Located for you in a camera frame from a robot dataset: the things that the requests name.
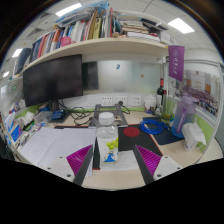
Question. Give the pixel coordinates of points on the flat round red coaster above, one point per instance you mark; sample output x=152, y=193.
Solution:
x=131, y=132

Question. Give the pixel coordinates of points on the dark wine bottle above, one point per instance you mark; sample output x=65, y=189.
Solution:
x=160, y=93

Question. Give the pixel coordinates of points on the white plastic bag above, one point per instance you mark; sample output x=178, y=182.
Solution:
x=193, y=133

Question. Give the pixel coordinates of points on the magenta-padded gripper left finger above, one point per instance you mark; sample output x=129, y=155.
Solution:
x=78, y=160

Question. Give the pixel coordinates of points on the white jar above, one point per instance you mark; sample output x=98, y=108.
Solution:
x=150, y=103

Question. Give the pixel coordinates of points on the small blue box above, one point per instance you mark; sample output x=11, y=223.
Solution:
x=58, y=115

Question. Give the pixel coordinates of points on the blue wall sticker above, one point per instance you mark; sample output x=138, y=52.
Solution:
x=118, y=66

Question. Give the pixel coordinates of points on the white wall socket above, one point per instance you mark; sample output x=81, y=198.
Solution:
x=122, y=100
x=136, y=101
x=106, y=101

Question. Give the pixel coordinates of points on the clear plastic drink bottle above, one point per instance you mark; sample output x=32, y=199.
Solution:
x=106, y=140

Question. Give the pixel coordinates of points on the group photo poster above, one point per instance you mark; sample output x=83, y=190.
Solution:
x=203, y=93

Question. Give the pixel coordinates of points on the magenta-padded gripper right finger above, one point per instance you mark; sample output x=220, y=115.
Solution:
x=150, y=160

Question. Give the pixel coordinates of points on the shelf unit with books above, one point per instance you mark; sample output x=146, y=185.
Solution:
x=100, y=46

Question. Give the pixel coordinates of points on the grey metal laptop stand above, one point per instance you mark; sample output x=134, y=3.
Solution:
x=121, y=120

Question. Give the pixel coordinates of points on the black desk mat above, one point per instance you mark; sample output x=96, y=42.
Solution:
x=128, y=144

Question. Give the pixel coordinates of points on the purple hanging pennant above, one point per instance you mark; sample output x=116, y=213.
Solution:
x=176, y=63

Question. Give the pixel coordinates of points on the white paper sheets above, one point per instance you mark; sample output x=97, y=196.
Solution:
x=60, y=143

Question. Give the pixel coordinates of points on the black computer monitor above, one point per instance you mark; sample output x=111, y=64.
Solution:
x=53, y=80

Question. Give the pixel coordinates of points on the green glass vase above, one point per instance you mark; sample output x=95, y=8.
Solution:
x=167, y=113

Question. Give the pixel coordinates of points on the purple translucent water jug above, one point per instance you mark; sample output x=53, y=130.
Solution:
x=183, y=116

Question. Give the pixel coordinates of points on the ceiling light panels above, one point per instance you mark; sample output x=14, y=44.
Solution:
x=181, y=26

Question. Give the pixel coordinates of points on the clear plastic box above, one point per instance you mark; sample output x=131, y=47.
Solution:
x=44, y=117

